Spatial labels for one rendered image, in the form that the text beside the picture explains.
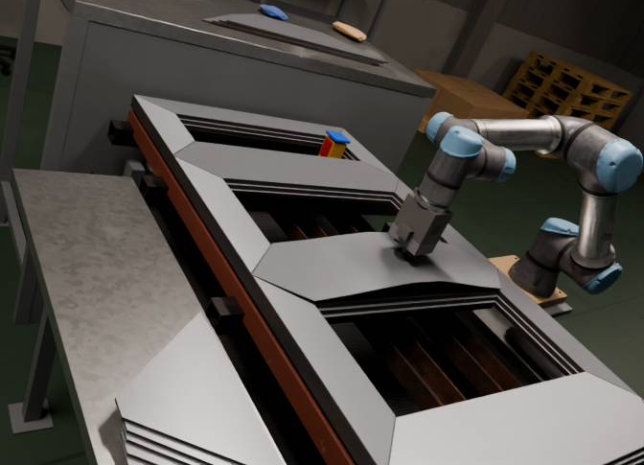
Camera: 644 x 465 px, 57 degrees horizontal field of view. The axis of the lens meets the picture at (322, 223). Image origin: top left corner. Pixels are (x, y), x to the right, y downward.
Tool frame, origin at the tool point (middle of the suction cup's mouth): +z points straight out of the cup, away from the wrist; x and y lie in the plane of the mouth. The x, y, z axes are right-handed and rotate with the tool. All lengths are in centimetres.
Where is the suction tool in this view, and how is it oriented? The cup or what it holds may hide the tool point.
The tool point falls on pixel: (400, 260)
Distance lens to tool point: 132.4
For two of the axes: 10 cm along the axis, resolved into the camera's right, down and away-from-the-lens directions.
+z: -3.6, 8.2, 4.4
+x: 7.2, -0.6, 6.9
